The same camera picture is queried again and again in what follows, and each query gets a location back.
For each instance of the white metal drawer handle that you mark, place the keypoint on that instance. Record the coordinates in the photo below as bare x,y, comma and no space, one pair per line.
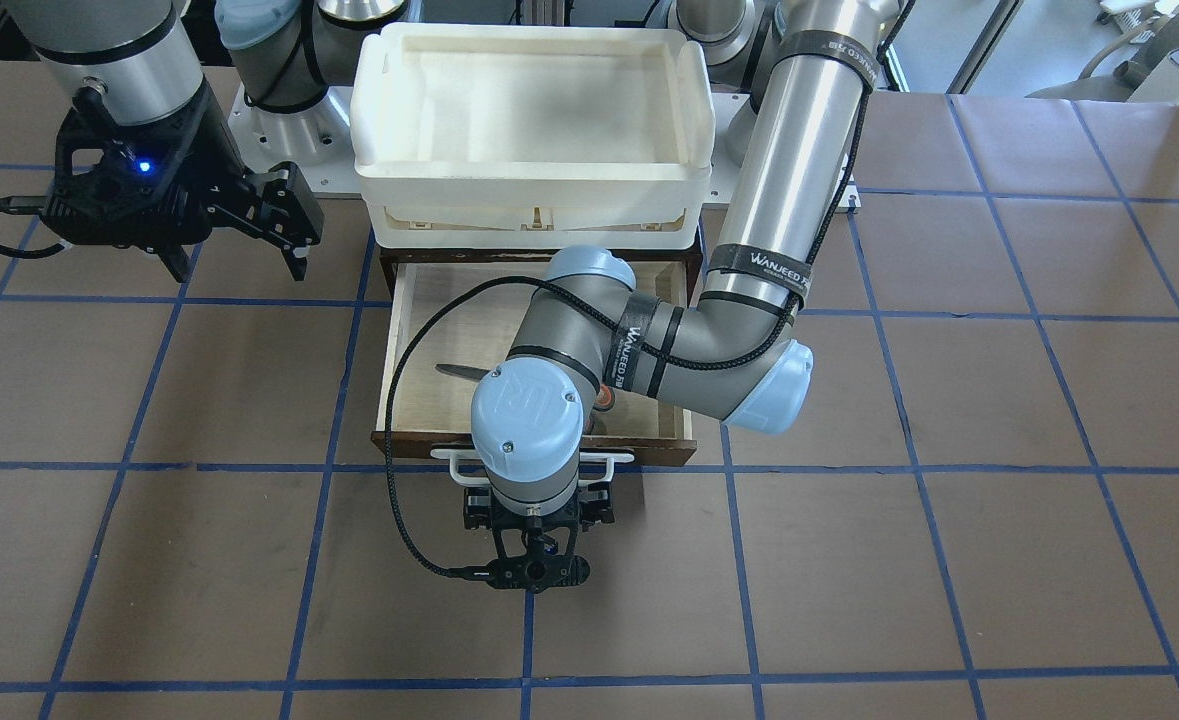
460,456

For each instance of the grey chair in background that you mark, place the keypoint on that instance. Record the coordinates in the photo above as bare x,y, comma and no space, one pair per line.
1149,75

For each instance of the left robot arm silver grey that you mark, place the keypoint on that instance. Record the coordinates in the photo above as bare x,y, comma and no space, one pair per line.
733,356

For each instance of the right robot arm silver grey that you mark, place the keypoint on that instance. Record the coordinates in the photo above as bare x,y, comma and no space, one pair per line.
293,58

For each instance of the grey orange handled scissors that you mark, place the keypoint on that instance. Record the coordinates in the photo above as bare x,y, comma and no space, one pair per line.
604,401

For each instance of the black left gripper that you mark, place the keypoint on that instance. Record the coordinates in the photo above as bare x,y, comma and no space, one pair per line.
472,513

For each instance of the wooden drawer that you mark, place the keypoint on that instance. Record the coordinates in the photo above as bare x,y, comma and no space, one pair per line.
432,409

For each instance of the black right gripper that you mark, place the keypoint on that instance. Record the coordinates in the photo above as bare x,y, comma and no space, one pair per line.
211,163

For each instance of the white foam tray box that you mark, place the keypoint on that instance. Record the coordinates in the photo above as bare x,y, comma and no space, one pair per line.
532,138

